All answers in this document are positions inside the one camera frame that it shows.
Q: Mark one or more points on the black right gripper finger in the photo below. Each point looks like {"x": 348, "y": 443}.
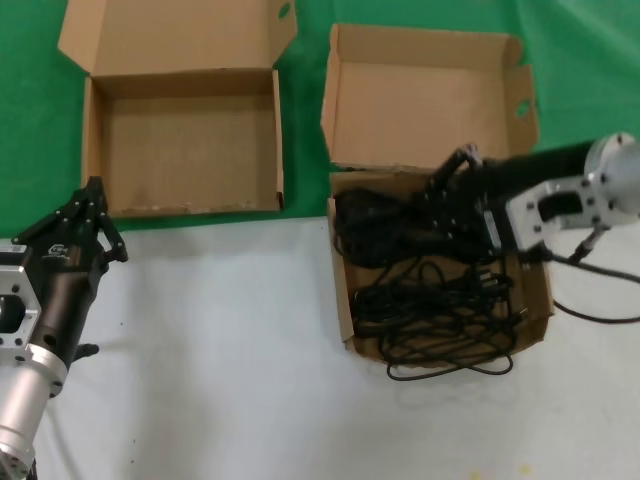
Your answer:
{"x": 462, "y": 157}
{"x": 465, "y": 220}

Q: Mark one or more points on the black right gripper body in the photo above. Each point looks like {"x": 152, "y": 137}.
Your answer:
{"x": 525, "y": 170}

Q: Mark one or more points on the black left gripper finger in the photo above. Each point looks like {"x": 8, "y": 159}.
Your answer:
{"x": 65, "y": 217}
{"x": 110, "y": 235}

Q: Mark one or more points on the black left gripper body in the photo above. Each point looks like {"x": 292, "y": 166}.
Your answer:
{"x": 62, "y": 280}

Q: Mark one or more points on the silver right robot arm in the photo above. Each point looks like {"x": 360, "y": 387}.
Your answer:
{"x": 620, "y": 170}

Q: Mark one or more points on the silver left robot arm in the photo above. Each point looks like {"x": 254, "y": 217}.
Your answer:
{"x": 20, "y": 400}

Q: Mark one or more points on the cardboard box with torn edge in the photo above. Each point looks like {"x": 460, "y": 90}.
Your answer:
{"x": 420, "y": 110}

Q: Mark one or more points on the cardboard box with round-hole lid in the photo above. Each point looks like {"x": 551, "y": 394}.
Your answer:
{"x": 190, "y": 145}

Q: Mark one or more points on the black connector plug stub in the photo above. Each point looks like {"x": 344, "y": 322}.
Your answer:
{"x": 86, "y": 351}

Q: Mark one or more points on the green table cloth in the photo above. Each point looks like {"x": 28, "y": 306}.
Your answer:
{"x": 307, "y": 110}

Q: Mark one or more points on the silver left wrist bracket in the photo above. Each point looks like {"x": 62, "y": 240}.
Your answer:
{"x": 15, "y": 310}

